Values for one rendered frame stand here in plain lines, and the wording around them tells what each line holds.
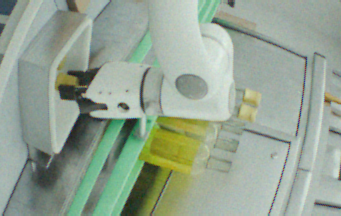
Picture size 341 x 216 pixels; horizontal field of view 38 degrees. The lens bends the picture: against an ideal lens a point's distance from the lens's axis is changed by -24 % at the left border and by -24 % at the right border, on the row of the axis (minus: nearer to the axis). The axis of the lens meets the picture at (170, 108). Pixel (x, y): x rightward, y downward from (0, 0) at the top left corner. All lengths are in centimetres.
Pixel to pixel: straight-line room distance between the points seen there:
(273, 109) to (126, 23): 54
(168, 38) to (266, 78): 96
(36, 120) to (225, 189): 55
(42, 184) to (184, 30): 46
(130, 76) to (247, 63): 84
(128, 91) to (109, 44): 31
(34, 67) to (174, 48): 26
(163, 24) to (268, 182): 69
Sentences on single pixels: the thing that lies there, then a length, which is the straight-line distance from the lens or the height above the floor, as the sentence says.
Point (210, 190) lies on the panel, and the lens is 139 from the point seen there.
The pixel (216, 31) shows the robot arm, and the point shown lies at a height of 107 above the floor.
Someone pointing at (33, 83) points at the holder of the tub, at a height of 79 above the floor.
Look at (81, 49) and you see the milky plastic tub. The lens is 111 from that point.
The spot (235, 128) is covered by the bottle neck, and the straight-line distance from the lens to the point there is 134.
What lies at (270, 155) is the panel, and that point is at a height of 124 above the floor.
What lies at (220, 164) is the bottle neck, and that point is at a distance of 126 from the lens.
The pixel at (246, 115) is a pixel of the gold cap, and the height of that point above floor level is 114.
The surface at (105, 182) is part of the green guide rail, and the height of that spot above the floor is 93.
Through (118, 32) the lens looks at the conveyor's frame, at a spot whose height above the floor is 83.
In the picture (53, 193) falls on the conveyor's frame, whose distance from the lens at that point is 110.
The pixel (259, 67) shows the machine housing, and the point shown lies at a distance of 181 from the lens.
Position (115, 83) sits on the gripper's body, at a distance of 100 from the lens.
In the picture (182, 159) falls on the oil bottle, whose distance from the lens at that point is 125.
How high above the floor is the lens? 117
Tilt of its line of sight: 8 degrees down
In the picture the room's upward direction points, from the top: 107 degrees clockwise
